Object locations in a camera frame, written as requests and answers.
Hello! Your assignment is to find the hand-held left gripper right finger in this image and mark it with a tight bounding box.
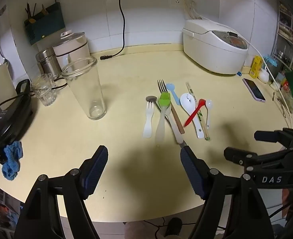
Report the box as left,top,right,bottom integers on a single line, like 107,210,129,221
180,146,274,239

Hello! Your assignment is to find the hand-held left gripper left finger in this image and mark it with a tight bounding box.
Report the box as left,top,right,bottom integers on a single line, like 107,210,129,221
13,145,109,239

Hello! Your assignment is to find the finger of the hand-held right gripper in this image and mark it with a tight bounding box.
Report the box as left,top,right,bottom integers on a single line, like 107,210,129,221
254,128,293,145
224,147,287,168

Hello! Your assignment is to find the pale printed chopstick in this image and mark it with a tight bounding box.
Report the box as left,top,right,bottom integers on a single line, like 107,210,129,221
186,82,208,141
187,82,210,140

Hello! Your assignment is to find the metal fork with brown handle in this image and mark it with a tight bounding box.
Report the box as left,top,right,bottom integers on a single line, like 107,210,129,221
157,79,185,134

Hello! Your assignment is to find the red plastic spoon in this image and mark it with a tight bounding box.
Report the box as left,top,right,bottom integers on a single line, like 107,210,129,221
184,99,206,127

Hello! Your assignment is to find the green silicone brush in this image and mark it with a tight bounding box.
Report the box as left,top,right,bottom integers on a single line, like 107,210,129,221
155,92,171,145

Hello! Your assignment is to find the tall clear glass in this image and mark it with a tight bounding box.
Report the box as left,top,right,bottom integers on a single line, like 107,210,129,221
61,56,107,121

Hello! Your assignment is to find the smartphone with lilac case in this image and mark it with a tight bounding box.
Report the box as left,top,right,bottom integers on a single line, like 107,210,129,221
242,78,266,103

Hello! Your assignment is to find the dark fuzzy slipper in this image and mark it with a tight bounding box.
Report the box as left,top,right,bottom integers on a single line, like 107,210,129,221
165,217,183,237

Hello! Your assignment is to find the small white jar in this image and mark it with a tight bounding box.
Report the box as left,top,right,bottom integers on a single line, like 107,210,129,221
258,68,270,83

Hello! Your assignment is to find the small white plastic spoon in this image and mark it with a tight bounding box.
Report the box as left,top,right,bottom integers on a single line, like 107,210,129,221
205,100,213,128

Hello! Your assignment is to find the white plastic fork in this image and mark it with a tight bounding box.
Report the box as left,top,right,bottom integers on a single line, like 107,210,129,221
143,101,155,139

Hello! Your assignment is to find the white rice paddle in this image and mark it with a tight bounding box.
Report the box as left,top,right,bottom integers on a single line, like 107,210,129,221
180,93,204,139

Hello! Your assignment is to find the yellow carton box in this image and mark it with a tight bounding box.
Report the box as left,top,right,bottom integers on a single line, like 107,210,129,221
249,55,263,78

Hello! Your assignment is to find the blue plastic spork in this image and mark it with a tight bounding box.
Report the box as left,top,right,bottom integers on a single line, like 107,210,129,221
165,83,181,106

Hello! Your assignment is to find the blue cloth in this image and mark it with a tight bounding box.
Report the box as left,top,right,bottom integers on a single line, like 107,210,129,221
1,141,23,181

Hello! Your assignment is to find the small clear glass mug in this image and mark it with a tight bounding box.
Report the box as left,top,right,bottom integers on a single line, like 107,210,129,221
31,73,57,107

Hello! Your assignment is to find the black electric griddle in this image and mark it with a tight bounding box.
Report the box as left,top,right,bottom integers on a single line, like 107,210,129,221
0,79,33,163

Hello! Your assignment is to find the white rice cooker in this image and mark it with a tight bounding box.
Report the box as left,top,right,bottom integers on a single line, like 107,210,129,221
182,19,249,75

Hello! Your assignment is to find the stainless steel canister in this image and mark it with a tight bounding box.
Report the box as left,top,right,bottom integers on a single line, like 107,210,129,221
35,47,62,80

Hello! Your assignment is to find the pale pink electric kettle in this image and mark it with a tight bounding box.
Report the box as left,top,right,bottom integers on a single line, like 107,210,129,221
52,30,90,71

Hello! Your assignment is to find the dark green utensil holder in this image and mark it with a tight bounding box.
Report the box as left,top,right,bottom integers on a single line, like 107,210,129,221
24,2,66,46

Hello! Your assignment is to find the white handled knife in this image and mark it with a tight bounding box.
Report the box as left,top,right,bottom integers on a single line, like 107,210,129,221
165,105,187,148

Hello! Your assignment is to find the black griddle cord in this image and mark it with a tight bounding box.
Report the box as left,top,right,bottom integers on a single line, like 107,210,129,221
0,77,68,120

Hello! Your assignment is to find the white power cable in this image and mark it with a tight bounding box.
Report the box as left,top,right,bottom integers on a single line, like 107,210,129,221
178,0,293,128

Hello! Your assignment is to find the metal wire rack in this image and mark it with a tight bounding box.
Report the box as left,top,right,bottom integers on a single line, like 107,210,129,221
271,1,293,72

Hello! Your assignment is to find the black power cable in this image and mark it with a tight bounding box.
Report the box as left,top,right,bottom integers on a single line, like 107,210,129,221
100,0,126,61

